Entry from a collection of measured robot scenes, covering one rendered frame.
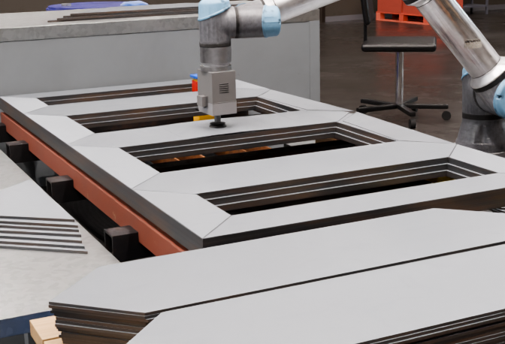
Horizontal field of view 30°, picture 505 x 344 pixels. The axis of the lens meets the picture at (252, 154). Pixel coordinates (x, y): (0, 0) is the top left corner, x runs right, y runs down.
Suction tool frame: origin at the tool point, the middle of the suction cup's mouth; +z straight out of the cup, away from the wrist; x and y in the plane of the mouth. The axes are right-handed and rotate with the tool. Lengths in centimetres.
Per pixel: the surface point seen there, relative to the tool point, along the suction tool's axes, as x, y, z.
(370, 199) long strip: -5, 72, -1
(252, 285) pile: -42, 98, -1
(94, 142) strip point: -31.1, -0.3, -1.1
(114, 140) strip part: -26.3, 0.0, -1.0
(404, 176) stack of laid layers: 15, 55, 2
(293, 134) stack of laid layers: 15.2, 10.2, 0.7
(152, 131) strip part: -15.1, -4.6, -1.1
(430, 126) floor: 304, -304, 85
